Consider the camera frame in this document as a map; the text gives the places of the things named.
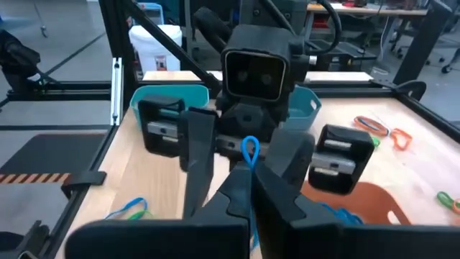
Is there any orange plastic basket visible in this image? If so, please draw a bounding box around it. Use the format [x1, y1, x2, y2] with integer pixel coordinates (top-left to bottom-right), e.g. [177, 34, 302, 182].
[300, 181, 412, 226]

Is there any silver aluminium rail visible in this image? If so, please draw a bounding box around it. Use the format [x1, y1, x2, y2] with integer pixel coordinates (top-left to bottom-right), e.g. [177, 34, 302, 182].
[110, 56, 124, 127]

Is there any black hazard-striped floor mat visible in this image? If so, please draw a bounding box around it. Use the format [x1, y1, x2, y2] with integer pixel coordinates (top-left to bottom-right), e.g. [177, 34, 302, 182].
[0, 132, 109, 185]

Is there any dark teal plastic basket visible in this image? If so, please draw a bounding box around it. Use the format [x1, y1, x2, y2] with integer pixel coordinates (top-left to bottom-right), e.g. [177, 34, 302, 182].
[285, 86, 323, 131]

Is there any light blue container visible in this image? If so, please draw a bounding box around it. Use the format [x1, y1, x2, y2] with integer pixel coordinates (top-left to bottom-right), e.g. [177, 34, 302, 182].
[138, 2, 165, 25]

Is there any bright teal plastic basket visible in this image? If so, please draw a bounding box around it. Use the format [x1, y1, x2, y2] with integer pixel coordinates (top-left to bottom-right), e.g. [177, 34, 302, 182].
[129, 84, 211, 129]

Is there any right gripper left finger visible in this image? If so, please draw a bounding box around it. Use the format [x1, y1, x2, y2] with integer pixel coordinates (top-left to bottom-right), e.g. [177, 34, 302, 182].
[64, 161, 253, 259]

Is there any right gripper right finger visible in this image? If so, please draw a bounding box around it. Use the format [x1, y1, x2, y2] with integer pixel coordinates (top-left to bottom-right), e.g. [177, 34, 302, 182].
[253, 162, 460, 259]

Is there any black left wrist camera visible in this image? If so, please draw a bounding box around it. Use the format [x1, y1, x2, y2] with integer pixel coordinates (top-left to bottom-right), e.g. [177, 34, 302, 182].
[221, 24, 291, 104]

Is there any wooden desk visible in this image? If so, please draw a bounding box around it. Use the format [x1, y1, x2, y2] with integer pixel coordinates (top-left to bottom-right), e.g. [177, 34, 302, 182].
[307, 2, 428, 19]

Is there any white plastic bucket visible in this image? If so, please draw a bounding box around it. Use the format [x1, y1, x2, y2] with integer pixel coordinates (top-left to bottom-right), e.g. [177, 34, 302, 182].
[128, 24, 183, 76]

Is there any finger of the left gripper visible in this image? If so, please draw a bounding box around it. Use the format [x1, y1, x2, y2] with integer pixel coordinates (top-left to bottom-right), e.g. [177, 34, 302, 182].
[264, 128, 316, 190]
[178, 107, 219, 219]

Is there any black equipment stand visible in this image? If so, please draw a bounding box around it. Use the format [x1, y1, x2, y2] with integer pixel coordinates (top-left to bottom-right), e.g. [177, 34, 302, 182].
[0, 29, 112, 104]

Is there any top-centre rubber band pile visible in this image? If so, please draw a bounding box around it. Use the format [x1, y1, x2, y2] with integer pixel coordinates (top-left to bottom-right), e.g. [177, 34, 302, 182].
[436, 191, 456, 210]

